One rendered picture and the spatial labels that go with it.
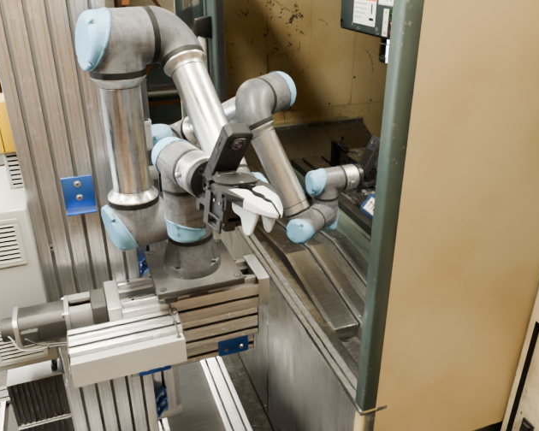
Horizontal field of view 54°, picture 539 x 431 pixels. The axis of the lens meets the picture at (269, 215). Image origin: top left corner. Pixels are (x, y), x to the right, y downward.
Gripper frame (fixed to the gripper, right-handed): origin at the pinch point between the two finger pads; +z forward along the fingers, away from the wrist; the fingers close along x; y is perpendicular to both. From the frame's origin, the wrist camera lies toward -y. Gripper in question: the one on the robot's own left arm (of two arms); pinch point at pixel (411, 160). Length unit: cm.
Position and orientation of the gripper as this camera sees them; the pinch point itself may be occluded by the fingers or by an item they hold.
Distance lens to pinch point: 174.6
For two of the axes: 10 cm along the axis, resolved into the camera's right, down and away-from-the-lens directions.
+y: 0.2, 8.9, 4.6
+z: 9.4, -1.7, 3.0
